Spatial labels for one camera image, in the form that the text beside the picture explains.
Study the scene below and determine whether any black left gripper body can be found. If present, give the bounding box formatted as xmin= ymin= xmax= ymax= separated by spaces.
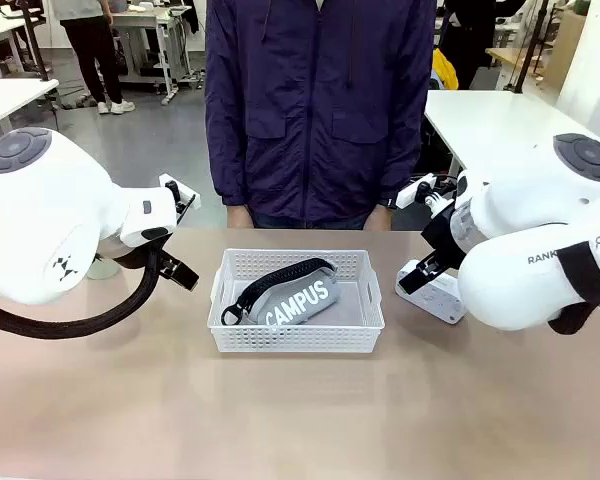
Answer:
xmin=154 ymin=247 xmax=201 ymax=293

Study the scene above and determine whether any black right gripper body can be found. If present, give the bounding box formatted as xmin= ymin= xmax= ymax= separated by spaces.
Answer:
xmin=420 ymin=198 xmax=469 ymax=263

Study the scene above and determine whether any white power strip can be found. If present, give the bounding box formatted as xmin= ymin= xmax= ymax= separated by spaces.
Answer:
xmin=395 ymin=258 xmax=469 ymax=327

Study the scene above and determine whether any grey CAMPUS zipper pouch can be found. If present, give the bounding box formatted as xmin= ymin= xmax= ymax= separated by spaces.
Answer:
xmin=220 ymin=256 xmax=339 ymax=329

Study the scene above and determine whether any white perforated plastic basket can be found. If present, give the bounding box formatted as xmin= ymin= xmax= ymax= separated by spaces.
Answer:
xmin=207 ymin=248 xmax=386 ymax=354

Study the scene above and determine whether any person's left hand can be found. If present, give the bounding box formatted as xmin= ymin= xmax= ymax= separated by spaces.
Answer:
xmin=363 ymin=203 xmax=393 ymax=232

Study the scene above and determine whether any person's right hand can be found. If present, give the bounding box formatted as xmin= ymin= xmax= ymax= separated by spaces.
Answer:
xmin=226 ymin=204 xmax=254 ymax=230

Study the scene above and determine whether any pale green plastic cup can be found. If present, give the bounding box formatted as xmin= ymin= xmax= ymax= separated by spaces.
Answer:
xmin=85 ymin=251 xmax=122 ymax=281

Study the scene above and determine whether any white table with white leg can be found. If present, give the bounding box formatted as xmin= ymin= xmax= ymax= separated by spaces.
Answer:
xmin=422 ymin=89 xmax=600 ymax=177

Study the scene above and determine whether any yellow bag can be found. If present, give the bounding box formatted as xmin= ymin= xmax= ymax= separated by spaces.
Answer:
xmin=431 ymin=47 xmax=460 ymax=92

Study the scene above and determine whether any person in navy jacket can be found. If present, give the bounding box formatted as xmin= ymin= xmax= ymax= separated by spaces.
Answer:
xmin=204 ymin=0 xmax=437 ymax=231

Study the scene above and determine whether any wooden table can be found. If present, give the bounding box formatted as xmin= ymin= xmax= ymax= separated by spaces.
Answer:
xmin=484 ymin=46 xmax=549 ymax=84

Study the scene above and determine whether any bystander in black clothes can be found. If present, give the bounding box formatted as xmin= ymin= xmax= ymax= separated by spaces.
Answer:
xmin=442 ymin=0 xmax=527 ymax=92

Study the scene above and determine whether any black tripod pole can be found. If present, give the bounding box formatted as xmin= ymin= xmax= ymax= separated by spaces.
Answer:
xmin=512 ymin=0 xmax=551 ymax=95

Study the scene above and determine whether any tall brown cabinet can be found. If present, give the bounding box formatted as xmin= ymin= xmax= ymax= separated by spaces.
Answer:
xmin=544 ymin=8 xmax=592 ymax=99

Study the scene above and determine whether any bystander in black trousers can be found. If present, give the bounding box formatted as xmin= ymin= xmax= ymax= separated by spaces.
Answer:
xmin=58 ymin=0 xmax=137 ymax=116

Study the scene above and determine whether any grey workbench desk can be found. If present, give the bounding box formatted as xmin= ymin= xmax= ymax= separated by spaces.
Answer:
xmin=110 ymin=3 xmax=194 ymax=105

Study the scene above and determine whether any white table with black pole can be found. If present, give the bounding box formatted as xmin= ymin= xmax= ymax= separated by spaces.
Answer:
xmin=0 ymin=77 xmax=61 ymax=140

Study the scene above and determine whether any black clamp pole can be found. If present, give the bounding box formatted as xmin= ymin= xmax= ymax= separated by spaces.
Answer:
xmin=20 ymin=0 xmax=51 ymax=82

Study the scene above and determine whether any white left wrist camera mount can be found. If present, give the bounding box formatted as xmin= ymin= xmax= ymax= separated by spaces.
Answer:
xmin=158 ymin=172 xmax=202 ymax=227

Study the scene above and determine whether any black sleeved left arm cable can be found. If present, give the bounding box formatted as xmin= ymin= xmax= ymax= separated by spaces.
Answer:
xmin=0 ymin=234 xmax=174 ymax=341

